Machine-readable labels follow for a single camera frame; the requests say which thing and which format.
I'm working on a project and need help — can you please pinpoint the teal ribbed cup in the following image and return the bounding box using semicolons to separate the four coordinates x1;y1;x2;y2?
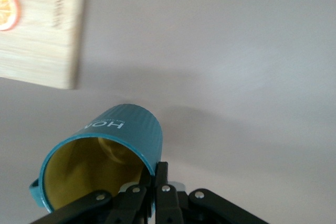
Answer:
28;102;164;214

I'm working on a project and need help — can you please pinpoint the wooden cutting board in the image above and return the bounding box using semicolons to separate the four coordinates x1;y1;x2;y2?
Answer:
0;0;88;90

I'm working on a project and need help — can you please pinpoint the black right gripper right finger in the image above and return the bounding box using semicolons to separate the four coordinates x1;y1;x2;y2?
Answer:
153;161;268;224

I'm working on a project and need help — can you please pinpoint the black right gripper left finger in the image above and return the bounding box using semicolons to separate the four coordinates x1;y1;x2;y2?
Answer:
31;167;153;224

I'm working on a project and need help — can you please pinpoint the orange slice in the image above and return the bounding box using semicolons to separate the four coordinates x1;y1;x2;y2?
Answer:
0;0;22;31

